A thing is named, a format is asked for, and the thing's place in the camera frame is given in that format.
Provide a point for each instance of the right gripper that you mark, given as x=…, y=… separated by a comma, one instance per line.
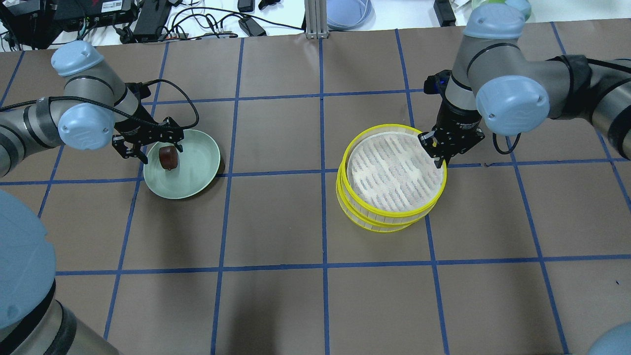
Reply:
x=459, y=120

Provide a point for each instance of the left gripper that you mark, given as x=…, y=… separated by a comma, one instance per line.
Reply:
x=139, y=126

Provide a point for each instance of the brown bun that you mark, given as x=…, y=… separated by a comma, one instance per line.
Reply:
x=168, y=157

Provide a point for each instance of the yellow bamboo steamer tray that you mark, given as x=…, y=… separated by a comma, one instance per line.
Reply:
x=388, y=169

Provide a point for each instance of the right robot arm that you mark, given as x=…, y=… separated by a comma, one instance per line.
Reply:
x=492, y=81

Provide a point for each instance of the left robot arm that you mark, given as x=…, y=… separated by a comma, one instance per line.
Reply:
x=97, y=109

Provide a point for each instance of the light green plate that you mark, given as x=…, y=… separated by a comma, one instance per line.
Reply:
x=197, y=166

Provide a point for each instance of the black power adapter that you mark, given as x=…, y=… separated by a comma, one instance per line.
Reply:
x=151, y=20

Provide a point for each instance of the blue plate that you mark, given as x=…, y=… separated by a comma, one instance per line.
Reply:
x=347, y=14

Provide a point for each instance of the aluminium frame post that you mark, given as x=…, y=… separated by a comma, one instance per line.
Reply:
x=316, y=19

